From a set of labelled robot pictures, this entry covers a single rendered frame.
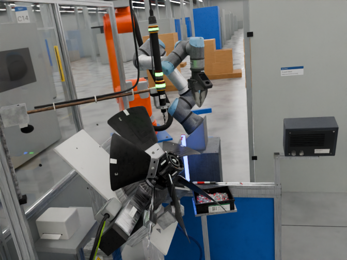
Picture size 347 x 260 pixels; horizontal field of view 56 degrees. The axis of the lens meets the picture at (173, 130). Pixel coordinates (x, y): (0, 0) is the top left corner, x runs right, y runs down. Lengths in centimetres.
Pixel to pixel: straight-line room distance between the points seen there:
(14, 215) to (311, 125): 148
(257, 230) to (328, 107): 163
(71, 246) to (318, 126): 138
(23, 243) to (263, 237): 138
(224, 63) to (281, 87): 742
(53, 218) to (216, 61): 932
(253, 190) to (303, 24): 175
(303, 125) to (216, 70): 893
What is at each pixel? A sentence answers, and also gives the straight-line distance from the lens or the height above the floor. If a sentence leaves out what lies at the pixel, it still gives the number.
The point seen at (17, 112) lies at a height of 156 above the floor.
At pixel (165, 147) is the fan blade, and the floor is 119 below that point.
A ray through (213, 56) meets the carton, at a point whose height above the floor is 71.
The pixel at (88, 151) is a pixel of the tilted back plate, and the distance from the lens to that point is 161.
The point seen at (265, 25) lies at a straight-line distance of 321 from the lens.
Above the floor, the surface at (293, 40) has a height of 156.
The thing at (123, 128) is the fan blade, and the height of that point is 137.
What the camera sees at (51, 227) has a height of 94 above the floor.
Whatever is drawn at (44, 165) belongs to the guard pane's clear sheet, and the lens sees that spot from 192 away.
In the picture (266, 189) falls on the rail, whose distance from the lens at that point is 202.
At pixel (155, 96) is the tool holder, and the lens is 148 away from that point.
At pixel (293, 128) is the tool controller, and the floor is 123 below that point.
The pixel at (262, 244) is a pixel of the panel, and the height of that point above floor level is 43.
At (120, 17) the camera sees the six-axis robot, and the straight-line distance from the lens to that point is 536.
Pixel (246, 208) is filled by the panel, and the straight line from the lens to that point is 210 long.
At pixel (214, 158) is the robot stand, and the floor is 96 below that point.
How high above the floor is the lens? 182
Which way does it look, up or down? 18 degrees down
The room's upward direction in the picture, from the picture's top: 7 degrees counter-clockwise
